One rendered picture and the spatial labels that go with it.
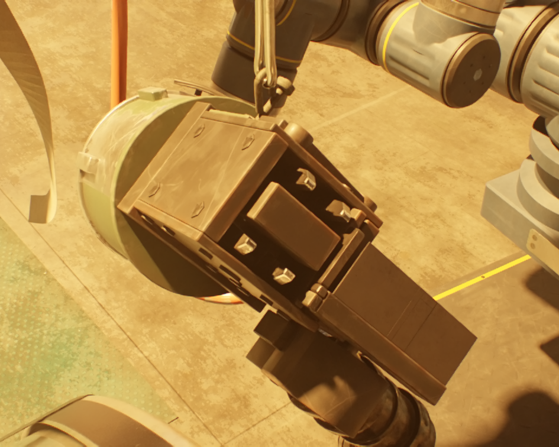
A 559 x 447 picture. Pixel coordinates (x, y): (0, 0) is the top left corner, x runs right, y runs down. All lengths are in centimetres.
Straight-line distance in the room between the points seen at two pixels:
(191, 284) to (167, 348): 177
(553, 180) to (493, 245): 120
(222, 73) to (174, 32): 274
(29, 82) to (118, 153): 47
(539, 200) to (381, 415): 100
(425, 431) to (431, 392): 12
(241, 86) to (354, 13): 19
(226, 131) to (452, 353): 20
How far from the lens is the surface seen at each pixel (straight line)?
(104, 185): 62
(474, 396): 185
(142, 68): 361
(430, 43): 113
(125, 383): 231
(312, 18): 113
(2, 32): 104
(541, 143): 156
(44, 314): 254
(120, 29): 73
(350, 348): 56
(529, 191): 159
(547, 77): 149
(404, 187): 293
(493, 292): 208
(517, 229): 163
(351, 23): 118
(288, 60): 113
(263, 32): 51
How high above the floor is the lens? 177
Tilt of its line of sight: 40 degrees down
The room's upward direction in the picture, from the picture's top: straight up
